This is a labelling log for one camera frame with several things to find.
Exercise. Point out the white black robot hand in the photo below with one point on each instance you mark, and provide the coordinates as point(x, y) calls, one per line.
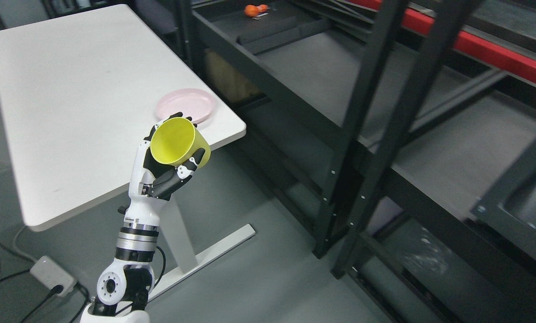
point(152, 184)

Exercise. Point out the orange toy on shelf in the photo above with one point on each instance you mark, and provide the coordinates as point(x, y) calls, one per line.
point(254, 11)

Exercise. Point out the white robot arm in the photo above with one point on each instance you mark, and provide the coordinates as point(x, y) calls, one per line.
point(123, 287)

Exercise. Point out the black metal shelf rack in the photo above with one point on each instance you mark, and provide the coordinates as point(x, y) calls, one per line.
point(394, 127)

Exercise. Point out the white power strip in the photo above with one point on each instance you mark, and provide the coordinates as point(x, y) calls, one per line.
point(50, 274)

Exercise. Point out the white table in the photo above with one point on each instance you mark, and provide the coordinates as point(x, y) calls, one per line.
point(77, 95)

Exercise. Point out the pink plastic plate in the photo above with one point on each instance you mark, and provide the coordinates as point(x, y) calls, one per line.
point(191, 102)

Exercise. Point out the yellow plastic cup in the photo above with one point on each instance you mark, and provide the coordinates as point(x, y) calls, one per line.
point(176, 140)

